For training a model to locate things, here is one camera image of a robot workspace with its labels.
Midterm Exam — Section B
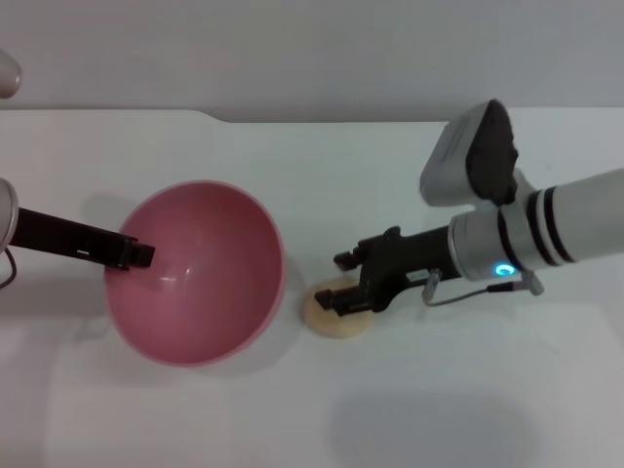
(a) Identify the pink plastic bowl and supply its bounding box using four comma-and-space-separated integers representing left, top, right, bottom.
103, 179, 288, 368

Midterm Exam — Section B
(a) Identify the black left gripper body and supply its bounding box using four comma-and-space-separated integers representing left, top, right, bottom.
17, 207, 141, 270

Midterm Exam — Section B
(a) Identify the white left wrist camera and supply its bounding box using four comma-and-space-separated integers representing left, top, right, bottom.
0, 47, 24, 99

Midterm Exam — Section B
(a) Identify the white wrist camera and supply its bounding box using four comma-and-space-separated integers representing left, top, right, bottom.
0, 47, 24, 99
418, 98, 538, 212

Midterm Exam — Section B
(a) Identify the round beige egg yolk pastry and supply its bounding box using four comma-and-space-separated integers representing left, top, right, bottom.
302, 277, 377, 339

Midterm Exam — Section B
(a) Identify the thin wrist cable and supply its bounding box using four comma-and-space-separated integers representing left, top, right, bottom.
0, 247, 19, 292
422, 267, 545, 308

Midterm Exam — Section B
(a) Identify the thin right wrist cable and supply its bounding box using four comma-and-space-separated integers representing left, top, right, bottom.
422, 267, 545, 308

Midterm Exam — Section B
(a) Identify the thin left wrist cable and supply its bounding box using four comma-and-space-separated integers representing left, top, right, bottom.
0, 247, 19, 292

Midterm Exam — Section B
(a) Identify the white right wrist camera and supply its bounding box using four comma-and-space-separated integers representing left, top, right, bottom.
418, 98, 538, 212

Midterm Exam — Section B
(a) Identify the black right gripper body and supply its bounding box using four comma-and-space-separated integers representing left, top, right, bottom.
357, 225, 462, 314

